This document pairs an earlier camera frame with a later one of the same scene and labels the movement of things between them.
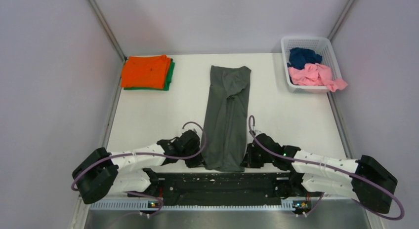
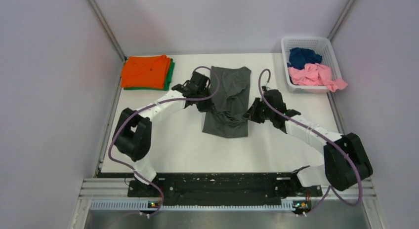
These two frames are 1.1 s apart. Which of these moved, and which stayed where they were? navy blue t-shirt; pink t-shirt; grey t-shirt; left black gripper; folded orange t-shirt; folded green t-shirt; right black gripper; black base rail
Moved: right black gripper; grey t-shirt; left black gripper
Stayed: black base rail; navy blue t-shirt; folded green t-shirt; folded orange t-shirt; pink t-shirt
